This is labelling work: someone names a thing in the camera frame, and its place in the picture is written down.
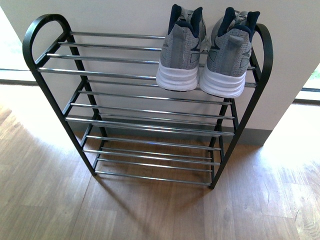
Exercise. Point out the black metal shoe rack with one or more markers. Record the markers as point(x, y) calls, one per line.
point(102, 87)

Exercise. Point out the grey sneaker one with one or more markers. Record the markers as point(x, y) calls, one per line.
point(228, 58)
point(178, 68)

